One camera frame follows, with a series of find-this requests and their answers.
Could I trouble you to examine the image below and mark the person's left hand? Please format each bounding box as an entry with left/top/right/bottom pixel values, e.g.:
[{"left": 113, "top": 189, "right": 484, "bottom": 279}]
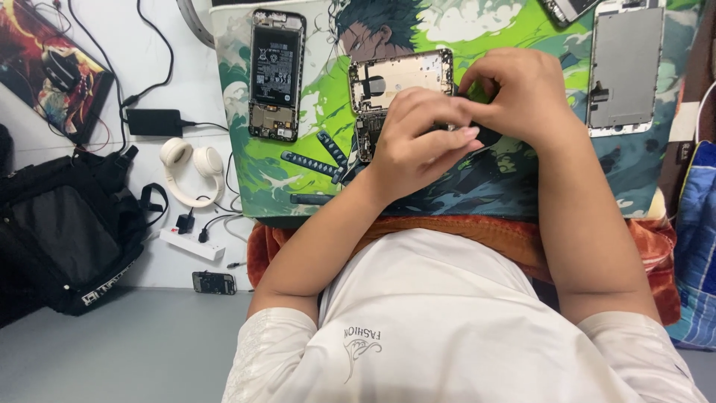
[{"left": 366, "top": 86, "right": 486, "bottom": 206}]

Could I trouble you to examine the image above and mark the person's right hand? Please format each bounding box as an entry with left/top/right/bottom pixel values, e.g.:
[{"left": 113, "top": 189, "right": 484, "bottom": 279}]
[{"left": 458, "top": 48, "right": 586, "bottom": 150}]

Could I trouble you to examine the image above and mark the black phone part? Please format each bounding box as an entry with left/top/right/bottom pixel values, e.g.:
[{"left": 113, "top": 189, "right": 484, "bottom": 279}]
[{"left": 430, "top": 92, "right": 504, "bottom": 148}]

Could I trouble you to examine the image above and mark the gold phone chassis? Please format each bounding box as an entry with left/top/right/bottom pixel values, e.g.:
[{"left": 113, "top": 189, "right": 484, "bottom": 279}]
[{"left": 348, "top": 49, "right": 455, "bottom": 164}]

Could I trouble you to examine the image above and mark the white phone display panel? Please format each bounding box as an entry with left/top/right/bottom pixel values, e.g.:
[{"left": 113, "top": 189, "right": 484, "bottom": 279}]
[{"left": 585, "top": 0, "right": 668, "bottom": 138}]

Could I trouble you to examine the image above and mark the green printed desk mat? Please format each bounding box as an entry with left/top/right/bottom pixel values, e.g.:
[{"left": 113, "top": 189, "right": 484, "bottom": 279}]
[{"left": 210, "top": 0, "right": 703, "bottom": 221}]

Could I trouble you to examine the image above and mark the person's white shirt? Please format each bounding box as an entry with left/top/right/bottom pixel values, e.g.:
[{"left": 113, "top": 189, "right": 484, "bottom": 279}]
[{"left": 222, "top": 228, "right": 710, "bottom": 403}]

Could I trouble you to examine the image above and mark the opened black phone with battery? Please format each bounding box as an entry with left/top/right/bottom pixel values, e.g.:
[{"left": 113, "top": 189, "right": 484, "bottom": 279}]
[{"left": 248, "top": 8, "right": 307, "bottom": 143}]

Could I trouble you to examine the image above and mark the blue plaid cloth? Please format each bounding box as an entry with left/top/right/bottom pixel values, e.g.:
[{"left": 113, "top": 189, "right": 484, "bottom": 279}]
[{"left": 664, "top": 140, "right": 716, "bottom": 352}]

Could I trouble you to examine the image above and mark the white over-ear headphones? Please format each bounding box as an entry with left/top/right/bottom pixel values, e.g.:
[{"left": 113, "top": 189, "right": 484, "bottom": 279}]
[{"left": 159, "top": 137, "right": 226, "bottom": 209}]

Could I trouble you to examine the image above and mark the small opened dark phone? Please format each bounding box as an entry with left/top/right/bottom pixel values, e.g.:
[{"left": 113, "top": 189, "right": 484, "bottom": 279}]
[{"left": 192, "top": 271, "right": 237, "bottom": 296}]

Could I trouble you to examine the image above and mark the white power strip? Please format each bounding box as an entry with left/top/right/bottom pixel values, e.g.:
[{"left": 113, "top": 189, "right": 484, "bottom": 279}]
[{"left": 159, "top": 225, "right": 227, "bottom": 262}]

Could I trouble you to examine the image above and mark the grey curved rim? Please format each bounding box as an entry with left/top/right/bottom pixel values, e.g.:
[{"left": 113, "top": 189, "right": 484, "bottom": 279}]
[{"left": 176, "top": 0, "right": 217, "bottom": 50}]

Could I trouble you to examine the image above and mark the black power adapter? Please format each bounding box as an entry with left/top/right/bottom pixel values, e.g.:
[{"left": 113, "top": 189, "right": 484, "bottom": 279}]
[{"left": 125, "top": 109, "right": 184, "bottom": 138}]

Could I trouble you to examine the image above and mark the black backpack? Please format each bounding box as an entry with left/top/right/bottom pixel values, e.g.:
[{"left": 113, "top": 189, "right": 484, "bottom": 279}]
[{"left": 0, "top": 144, "right": 170, "bottom": 329}]

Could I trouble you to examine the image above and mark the black computer mouse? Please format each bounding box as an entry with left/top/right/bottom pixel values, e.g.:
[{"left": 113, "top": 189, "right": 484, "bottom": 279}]
[{"left": 41, "top": 50, "right": 82, "bottom": 94}]

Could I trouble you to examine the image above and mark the colourful printed mouse pad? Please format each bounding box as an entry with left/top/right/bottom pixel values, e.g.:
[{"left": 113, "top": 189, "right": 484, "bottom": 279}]
[{"left": 0, "top": 0, "right": 116, "bottom": 146}]

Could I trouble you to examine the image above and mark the silver phone frame part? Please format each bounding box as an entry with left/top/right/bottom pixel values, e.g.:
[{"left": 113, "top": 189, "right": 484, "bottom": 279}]
[{"left": 538, "top": 0, "right": 603, "bottom": 28}]

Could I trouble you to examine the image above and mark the white cable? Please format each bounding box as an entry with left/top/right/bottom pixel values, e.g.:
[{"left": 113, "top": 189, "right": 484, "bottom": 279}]
[{"left": 695, "top": 81, "right": 716, "bottom": 144}]

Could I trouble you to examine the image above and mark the black plug with cable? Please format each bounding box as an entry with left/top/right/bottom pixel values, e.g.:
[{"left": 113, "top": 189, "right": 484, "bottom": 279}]
[{"left": 197, "top": 213, "right": 242, "bottom": 244}]

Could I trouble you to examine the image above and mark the black adapter cable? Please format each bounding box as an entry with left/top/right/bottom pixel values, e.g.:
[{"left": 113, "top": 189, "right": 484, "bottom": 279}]
[{"left": 121, "top": 0, "right": 231, "bottom": 133}]

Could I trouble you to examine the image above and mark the long black cable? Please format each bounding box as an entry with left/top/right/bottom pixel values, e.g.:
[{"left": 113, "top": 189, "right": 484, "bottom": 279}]
[{"left": 66, "top": 0, "right": 129, "bottom": 153}]

